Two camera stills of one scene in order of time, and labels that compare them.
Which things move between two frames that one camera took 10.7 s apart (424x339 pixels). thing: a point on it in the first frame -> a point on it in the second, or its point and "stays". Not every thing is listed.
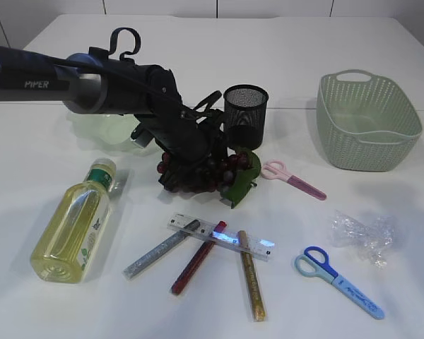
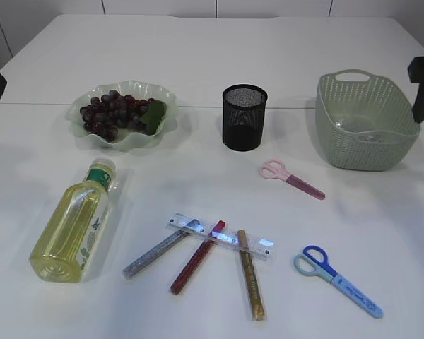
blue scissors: (314, 262) stays
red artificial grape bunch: (230, 174) -> (105, 114)
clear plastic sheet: (374, 237) -> (371, 130)
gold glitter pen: (256, 295) stays
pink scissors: (276, 169) stays
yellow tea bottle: (65, 247) stays
